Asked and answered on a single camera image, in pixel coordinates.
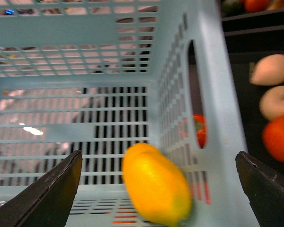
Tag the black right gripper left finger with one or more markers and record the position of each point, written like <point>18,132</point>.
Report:
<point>48,201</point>

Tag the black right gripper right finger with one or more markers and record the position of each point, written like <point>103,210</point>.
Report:
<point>264,188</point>

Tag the yellow lemon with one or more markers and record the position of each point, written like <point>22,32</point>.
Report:
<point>157,188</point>

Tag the light blue plastic basket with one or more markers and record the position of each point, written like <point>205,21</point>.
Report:
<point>101,75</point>

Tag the black produce shelf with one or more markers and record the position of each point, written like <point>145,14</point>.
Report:
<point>249,38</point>

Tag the large orange tangerine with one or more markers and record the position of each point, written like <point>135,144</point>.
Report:
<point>273,138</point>

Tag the orange persimmon green leaf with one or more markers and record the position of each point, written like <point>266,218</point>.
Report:
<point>200,128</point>

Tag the white pear with stem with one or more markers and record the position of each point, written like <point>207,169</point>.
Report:
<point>268,71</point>

